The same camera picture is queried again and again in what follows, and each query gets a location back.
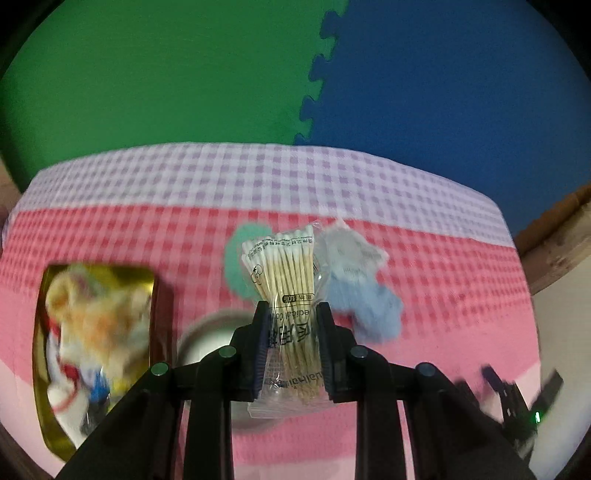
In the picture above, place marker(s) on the blue foam mat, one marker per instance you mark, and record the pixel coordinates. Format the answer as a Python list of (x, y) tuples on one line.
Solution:
[(452, 92)]

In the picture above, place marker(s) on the dark red tin box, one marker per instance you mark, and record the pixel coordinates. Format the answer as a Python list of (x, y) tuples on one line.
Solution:
[(161, 323)]

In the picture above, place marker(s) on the flower print wipe packet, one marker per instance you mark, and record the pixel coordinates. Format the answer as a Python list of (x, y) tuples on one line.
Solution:
[(351, 254)]

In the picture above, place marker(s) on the light blue towel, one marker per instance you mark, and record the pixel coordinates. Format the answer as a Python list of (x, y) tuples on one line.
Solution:
[(369, 314)]

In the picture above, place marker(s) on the pink checked tablecloth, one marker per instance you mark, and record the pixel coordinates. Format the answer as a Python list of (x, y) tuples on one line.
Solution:
[(138, 221)]

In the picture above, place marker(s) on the stainless steel bowl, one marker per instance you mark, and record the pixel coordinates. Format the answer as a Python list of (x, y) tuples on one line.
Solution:
[(207, 332)]

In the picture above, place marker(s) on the green fluffy puff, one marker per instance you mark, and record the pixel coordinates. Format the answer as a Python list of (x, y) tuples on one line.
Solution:
[(238, 267)]

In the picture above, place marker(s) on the cotton swab pack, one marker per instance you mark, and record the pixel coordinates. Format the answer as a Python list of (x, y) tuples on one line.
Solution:
[(286, 277)]

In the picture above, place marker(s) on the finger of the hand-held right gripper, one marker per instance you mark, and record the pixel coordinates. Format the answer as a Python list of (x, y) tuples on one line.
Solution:
[(493, 378)]

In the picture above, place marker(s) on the green foam mat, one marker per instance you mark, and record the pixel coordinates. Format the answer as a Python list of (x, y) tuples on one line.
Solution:
[(161, 78)]

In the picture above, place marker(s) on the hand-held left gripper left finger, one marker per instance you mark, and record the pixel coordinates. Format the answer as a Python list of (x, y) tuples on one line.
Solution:
[(261, 350)]

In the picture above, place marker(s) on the blue printed packet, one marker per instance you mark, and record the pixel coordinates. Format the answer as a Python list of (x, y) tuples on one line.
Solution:
[(98, 392)]

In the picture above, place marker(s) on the orange striped towel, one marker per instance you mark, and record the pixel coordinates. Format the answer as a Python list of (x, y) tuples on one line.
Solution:
[(101, 318)]

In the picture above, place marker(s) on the brown wooden furniture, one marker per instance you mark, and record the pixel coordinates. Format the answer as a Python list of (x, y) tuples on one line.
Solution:
[(554, 244)]

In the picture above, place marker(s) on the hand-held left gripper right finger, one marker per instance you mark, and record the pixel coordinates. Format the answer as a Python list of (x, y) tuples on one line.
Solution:
[(328, 350)]

